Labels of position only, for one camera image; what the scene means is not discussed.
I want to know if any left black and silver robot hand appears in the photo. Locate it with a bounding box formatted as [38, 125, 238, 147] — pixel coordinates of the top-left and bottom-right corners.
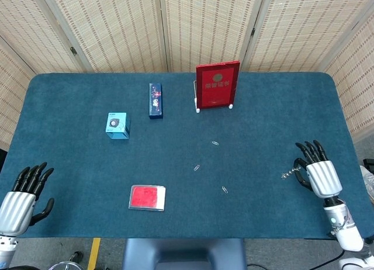
[0, 161, 56, 238]

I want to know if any white wire display stand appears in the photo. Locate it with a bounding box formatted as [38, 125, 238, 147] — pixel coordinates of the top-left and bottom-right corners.
[193, 79, 236, 114]

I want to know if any black floor cable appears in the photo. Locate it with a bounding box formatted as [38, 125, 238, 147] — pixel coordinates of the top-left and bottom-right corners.
[248, 248, 346, 270]

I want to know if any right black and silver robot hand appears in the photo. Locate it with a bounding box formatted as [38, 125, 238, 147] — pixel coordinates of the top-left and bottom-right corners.
[293, 140, 344, 199]

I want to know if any white shoe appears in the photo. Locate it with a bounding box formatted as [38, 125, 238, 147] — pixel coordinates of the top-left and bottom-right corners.
[359, 165, 374, 207]

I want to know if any chair base with caster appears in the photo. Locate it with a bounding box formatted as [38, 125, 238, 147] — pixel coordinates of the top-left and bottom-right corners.
[48, 250, 86, 270]

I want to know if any grey braided wrist cable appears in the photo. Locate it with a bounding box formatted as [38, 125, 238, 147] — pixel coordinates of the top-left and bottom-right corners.
[335, 206, 352, 233]

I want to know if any woven bamboo screen panel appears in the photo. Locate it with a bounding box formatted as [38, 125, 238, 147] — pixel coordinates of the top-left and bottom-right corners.
[39, 0, 172, 74]
[321, 9, 374, 143]
[159, 0, 267, 73]
[0, 0, 95, 74]
[242, 0, 374, 73]
[0, 35, 36, 148]

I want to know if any blue felt tablecloth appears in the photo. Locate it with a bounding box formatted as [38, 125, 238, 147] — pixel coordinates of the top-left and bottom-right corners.
[0, 72, 370, 241]

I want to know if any light blue cube box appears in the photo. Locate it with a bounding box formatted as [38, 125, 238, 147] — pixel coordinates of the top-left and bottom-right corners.
[105, 112, 131, 141]

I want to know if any red certificate book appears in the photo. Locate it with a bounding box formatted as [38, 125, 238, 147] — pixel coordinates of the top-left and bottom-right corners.
[195, 60, 241, 110]

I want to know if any red card in sleeve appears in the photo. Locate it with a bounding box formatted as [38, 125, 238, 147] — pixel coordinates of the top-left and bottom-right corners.
[127, 184, 167, 213]

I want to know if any dark blue robot torso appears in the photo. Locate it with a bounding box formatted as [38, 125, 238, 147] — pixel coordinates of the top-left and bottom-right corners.
[122, 238, 250, 270]

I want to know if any dark blue floral box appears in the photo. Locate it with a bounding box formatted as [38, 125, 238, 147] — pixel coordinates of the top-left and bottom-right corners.
[148, 82, 164, 120]

